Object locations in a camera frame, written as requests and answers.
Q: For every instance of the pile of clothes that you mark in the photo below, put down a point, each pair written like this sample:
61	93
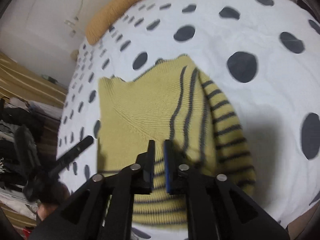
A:
17	122

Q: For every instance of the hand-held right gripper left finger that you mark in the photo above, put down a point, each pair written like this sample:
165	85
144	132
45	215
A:
151	160

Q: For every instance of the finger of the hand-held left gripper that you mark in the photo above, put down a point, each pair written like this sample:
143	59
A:
75	151

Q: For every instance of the yellow striped cloth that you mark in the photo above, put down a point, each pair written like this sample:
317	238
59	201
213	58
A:
27	80

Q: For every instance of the yellow striped knit sweater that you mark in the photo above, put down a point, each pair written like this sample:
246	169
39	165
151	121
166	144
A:
150	110

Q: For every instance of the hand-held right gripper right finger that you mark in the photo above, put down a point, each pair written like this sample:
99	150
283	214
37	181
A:
168	165

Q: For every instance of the orange bolster pillow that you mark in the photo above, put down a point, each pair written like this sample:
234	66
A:
117	10

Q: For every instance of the white polka dot bed cover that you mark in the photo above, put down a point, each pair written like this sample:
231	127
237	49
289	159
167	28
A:
250	30

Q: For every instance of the person's left hand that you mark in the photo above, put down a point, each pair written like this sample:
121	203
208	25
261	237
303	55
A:
48	211

